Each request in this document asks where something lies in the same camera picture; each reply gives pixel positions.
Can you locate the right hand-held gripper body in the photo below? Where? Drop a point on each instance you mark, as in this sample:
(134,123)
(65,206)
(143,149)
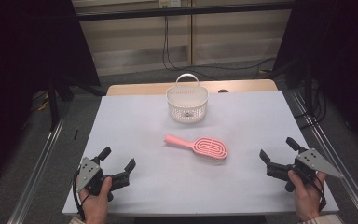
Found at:
(315,161)

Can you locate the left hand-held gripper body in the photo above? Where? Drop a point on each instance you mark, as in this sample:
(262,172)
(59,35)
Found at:
(88,174)

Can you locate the pink hairbrush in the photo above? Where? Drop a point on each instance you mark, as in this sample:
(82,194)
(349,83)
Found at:
(180,142)

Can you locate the white perforated plastic basket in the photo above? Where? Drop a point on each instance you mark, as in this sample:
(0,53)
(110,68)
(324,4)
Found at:
(187,114)

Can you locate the person's left hand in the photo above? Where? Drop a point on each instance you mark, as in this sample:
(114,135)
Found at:
(96,205)

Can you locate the person's right hand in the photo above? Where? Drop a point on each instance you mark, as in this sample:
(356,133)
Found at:
(307,199)

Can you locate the small black floor object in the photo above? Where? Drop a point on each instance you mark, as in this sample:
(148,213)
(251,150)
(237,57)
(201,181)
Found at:
(75,134)

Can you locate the white table cover board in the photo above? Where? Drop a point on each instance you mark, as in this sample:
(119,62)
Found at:
(167,186)

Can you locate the black metal stand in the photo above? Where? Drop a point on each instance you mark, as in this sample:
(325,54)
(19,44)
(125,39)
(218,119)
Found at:
(53,105)
(308,87)

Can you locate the wooden table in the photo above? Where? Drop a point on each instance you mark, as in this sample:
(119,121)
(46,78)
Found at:
(136,88)

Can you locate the black curtain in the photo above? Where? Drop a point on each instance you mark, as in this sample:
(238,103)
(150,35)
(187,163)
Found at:
(348,46)
(12,62)

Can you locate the black horizontal bar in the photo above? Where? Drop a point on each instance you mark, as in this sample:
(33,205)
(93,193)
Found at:
(183,11)

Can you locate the white wall power outlet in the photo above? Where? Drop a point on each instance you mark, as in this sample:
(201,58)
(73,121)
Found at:
(169,3)

